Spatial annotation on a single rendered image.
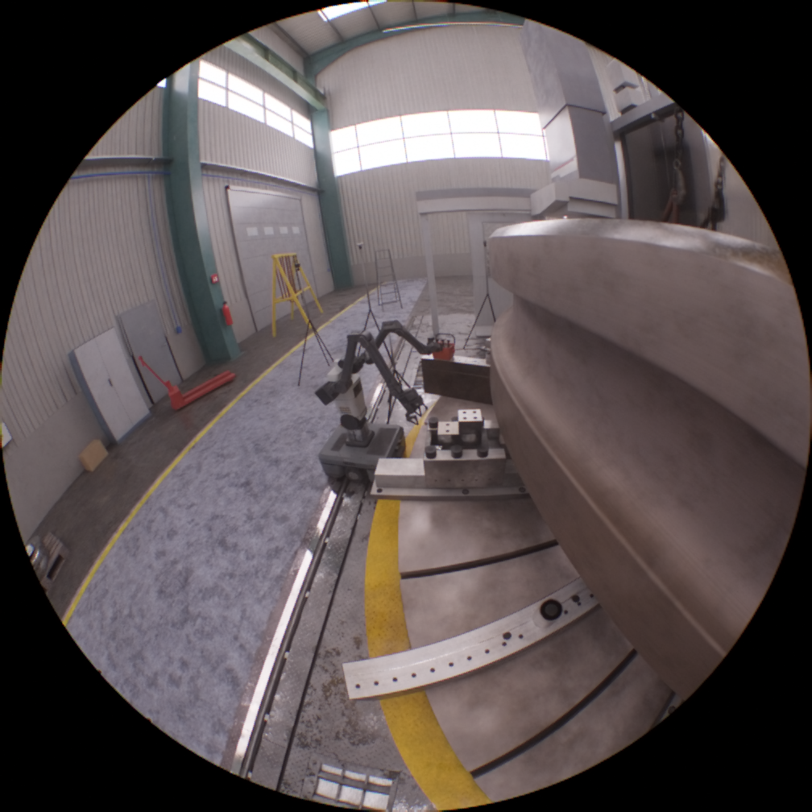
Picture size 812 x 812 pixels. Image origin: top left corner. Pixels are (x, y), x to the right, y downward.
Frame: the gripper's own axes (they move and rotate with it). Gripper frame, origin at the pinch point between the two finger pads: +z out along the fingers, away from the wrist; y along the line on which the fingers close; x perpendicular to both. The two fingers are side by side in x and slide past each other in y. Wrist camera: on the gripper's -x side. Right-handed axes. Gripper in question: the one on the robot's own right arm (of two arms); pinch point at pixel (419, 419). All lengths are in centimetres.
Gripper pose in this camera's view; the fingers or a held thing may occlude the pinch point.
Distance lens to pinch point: 184.8
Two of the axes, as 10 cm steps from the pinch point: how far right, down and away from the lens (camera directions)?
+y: 2.5, -5.3, 8.1
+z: 5.8, 7.5, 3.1
